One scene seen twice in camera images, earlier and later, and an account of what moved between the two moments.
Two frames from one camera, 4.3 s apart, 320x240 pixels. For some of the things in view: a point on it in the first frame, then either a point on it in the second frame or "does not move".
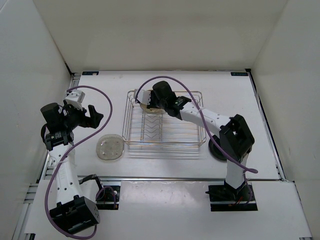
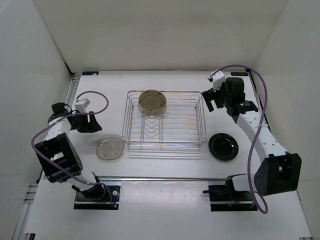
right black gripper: [152, 96] -> [209, 95]
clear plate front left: [110, 147] does not move
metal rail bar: [161, 178] does not move
